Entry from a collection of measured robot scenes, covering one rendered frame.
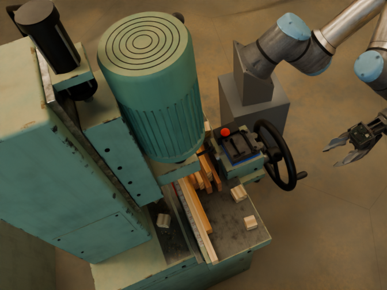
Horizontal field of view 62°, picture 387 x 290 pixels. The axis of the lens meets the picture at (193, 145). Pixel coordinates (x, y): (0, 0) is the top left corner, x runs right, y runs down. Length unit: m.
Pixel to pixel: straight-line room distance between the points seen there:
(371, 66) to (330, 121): 1.22
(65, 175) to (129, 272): 0.57
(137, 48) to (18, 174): 0.30
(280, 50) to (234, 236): 0.85
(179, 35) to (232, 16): 2.48
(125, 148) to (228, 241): 0.47
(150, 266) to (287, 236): 1.03
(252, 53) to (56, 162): 1.11
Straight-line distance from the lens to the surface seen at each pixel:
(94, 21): 3.37
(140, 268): 1.14
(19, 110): 0.57
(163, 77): 0.55
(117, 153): 0.71
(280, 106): 1.71
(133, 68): 0.56
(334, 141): 1.22
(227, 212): 1.04
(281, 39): 1.49
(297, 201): 2.05
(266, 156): 1.21
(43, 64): 0.62
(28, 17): 0.54
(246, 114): 1.65
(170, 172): 0.93
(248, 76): 1.51
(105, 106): 0.64
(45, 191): 0.70
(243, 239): 1.02
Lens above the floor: 1.89
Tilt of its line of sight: 59 degrees down
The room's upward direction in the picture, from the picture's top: 13 degrees counter-clockwise
